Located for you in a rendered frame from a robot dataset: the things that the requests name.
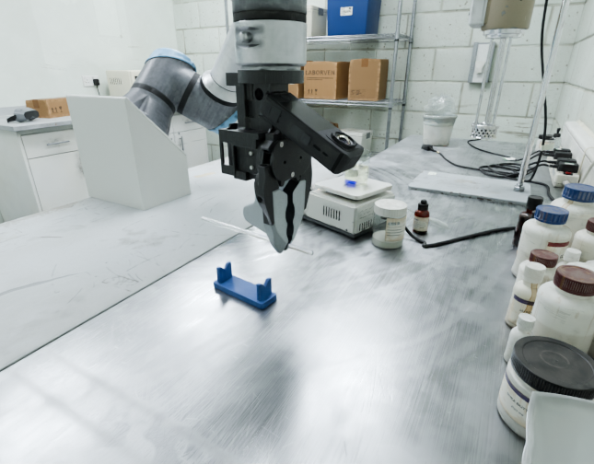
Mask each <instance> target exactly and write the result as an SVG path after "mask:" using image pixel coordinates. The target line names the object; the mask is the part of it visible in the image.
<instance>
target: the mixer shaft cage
mask: <svg viewBox="0 0 594 464"><path fill-rule="evenodd" d="M512 39H513V37H510V38H509V41H508V45H507V54H506V59H505V63H504V68H503V73H502V76H501V81H500V86H499V90H498V95H497V100H496V104H495V113H494V118H493V121H492V123H491V122H490V120H491V115H492V110H493V106H494V101H495V92H496V88H497V83H498V78H499V74H500V69H501V64H502V60H503V55H504V50H505V46H506V41H507V39H505V38H501V39H500V42H499V48H498V52H497V59H496V64H495V72H494V77H493V82H492V86H491V91H490V96H489V101H488V106H487V111H486V115H485V120H484V122H478V119H479V114H480V108H481V104H482V99H483V90H484V85H485V80H486V75H487V70H488V65H489V60H490V55H491V50H492V46H493V40H494V38H491V39H490V43H489V49H488V54H487V58H486V64H485V68H484V73H483V82H482V88H481V93H480V97H479V103H478V108H477V113H476V118H475V122H474V123H472V134H471V135H470V137H472V138H478V139H496V134H497V129H499V127H500V125H499V124H495V119H496V114H497V111H498V106H499V101H500V97H501V92H502V88H503V84H504V79H505V74H506V69H507V62H508V57H509V53H510V48H511V43H512ZM480 136H481V137H480Z"/></svg>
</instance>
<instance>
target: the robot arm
mask: <svg viewBox="0 0 594 464"><path fill-rule="evenodd" d="M231 1H232V14H233V22H232V25H231V27H230V29H229V31H228V34H227V36H226V39H225V41H224V43H223V45H222V48H221V50H220V52H219V54H218V56H217V58H216V60H215V64H214V66H213V68H212V70H207V71H205V72H204V73H203V75H199V74H197V71H196V66H195V64H194V62H192V61H191V59H190V58H189V57H188V56H186V55H185V54H183V53H182V52H179V51H176V50H174V49H171V48H158V49H156V50H154V51H153V52H152V53H151V55H150V56H149V58H147V59H146V61H145V65H144V66H143V68H142V70H141V72H140V73H139V75H138V77H137V78H136V79H135V81H134V83H133V85H132V87H131V88H130V90H129V91H128V92H127V93H126V94H125V95H124V96H123V97H127V98H128V99H129V100H130V101H131V102H132V103H133V104H134V105H135V106H136V107H137V108H138V109H139V110H140V111H141V112H143V113H144V115H145V116H146V117H147V118H149V119H150V120H151V121H152V122H153V123H154V124H155V125H156V126H157V127H158V128H159V129H160V130H161V131H162V132H164V133H165V134H166V135H167V136H169V128H170V123H171V118H172V116H173V115H174V113H175V111H176V112H178V113H179V114H181V115H183V116H185V117H187V118H188V119H190V120H192V121H194V122H196V123H198V124H200V125H202V126H203V127H204V128H206V129H207V130H208V131H210V132H214V133H217V134H218V135H219V147H220V159H221V171H222V173H224V174H228V175H231V176H234V179H237V180H245V181H247V180H252V179H255V181H254V192H255V201H254V203H250V204H247V205H245V206H244V207H243V216H244V218H245V220H246V221H247V222H249V223H250V224H252V225H253V226H255V227H257V228H259V229H260V230H261V231H262V232H264V233H265V234H267V237H268V238H269V241H270V243H271V245H272V246H273V248H274V249H275V251H276V252H277V253H282V252H283V251H284V250H288V248H286V247H285V246H286V244H287V243H290V244H292V242H293V240H294V239H295V236H296V234H297V231H298V228H299V226H300V223H301V221H302V217H303V214H304V210H305V209H306V208H307V203H308V199H309V192H310V188H311V182H312V165H311V159H312V158H314V159H316V160H317V161H318V162H319V163H321V164H322V165H323V166H324V167H325V168H326V169H328V170H329V171H330V172H331V173H333V174H340V173H342V172H345V171H347V170H348V169H351V168H354V167H355V165H356V163H357V162H358V160H359V158H360V157H361V156H362V154H363V153H364V147H363V146H361V145H360V144H359V143H357V142H356V141H355V140H354V139H353V138H352V137H351V136H349V135H348V134H346V133H344V132H342V131H341V130H340V129H338V128H337V127H336V126H334V125H333V124H332V123H330V122H329V121H327V120H326V119H325V118H323V117H322V116H321V115H319V114H318V113H317V112H316V111H315V110H313V109H312V108H311V107H309V106H308V105H307V104H305V103H304V102H303V101H301V100H300V99H298V98H297V97H296V96H294V95H293V94H292V93H290V92H288V84H302V83H304V70H300V67H301V66H305V65H306V63H307V25H308V24H306V23H307V0H231ZM236 121H238V122H236ZM223 142H224V143H227V151H228V165H227V164H225V156H224V143H223Z"/></svg>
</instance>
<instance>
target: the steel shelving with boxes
mask: <svg viewBox="0 0 594 464"><path fill-rule="evenodd" d="M224 3H225V17H226V31H227V34H228V31H229V25H228V10H227V0H224ZM416 4H417V0H413V13H412V21H411V29H410V36H407V35H404V34H401V33H400V25H401V16H402V0H399V4H398V13H397V23H396V31H395V33H388V34H386V33H384V34H381V33H380V34H378V29H379V14H380V6H381V0H327V9H325V8H322V7H319V6H314V5H309V6H307V23H306V24H308V25H307V43H308V42H309V43H311V42H314V41H316V42H317V41H324V42H325V41H326V42H327V41H332V42H334V41H335V42H337V41H338V40H343V41H364V39H368V40H371V41H372V40H380V41H381V40H383V41H384V40H389V39H388V38H391V39H392V40H393V39H394V41H395V42H394V53H393V62H392V72H391V82H390V98H389V99H385V98H386V89H387V78H388V68H389V59H369V58H362V59H355V60H351V62H313V61H307V63H306V65H305V66H301V67H300V70H304V83H302V84H288V92H290V93H292V94H293V95H294V96H296V97H297V98H298V99H300V100H303V101H304V100H309V101H312V100H316V99H319V100H320V101H321V102H323V101H328V102H329V101H330V102H332V101H338V100H343V101H342V102H347V103H348V102H350V103H351V102H358V103H360V102H361V101H365V102H364V103H367V104H368V103H370V104H372V103H379V104H381V103H383V102H389V103H386V104H389V105H388V106H386V105H384V104H382V105H384V106H380V107H388V120H387V131H386V140H385V150H386V149H387V148H389V138H390V120H391V111H392V108H393V107H394V106H397V105H401V104H402V115H401V123H400V131H399V140H398V143H399V142H400V141H401V140H402V128H403V120H404V112H405V104H406V100H407V99H406V95H407V87H408V78H409V70H410V62H411V53H412V45H413V29H414V21H415V12H416ZM326 26H327V30H328V36H326ZM390 34H391V35H390ZM393 34H395V35H393ZM378 35H379V36H378ZM381 36H382V37H381ZM404 36H406V37H404ZM385 38H387V39H385ZM361 39H362V40H361ZM400 39H403V40H405V41H408V42H409V47H408V55H407V64H406V72H405V81H404V90H403V98H402V100H401V99H399V100H398V101H397V99H395V101H393V100H394V98H393V91H394V82H395V73H396V63H397V54H398V44H399V41H400ZM389 41H390V40H389ZM314 43H315V42H314ZM321 99H322V100H321ZM345 100H346V101H345ZM367 101H368V102H367ZM338 102H340V101H338ZM342 102H341V103H342ZM397 102H399V103H401V102H402V103H401V104H399V103H397ZM394 103H396V104H397V105H396V104H394ZM393 104H394V106H393ZM341 131H342V132H344V133H346V134H348V135H349V136H351V137H352V138H353V139H354V140H355V141H356V142H357V143H359V144H360V145H361V146H363V147H364V149H370V147H371V140H372V135H373V131H372V130H363V129H353V128H344V129H341Z"/></svg>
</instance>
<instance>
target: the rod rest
mask: <svg viewBox="0 0 594 464"><path fill-rule="evenodd" d="M216 274H217V280H215V281H214V288H216V289H218V290H220V291H222V292H224V293H226V294H228V295H231V296H234V297H235V298H237V299H239V300H241V301H243V302H246V303H248V304H250V305H252V306H254V307H256V308H259V309H265V308H266V307H268V306H269V305H271V304H272V303H273V302H274V301H275V300H276V293H274V292H272V278H271V277H267V278H266V279H265V281H264V283H263V284H260V283H257V284H253V283H250V282H248V281H246V280H243V279H241V278H239V277H237V276H235V275H232V267H231V261H227V262H226V264H225V266H224V268H222V267H220V266H218V267H216Z"/></svg>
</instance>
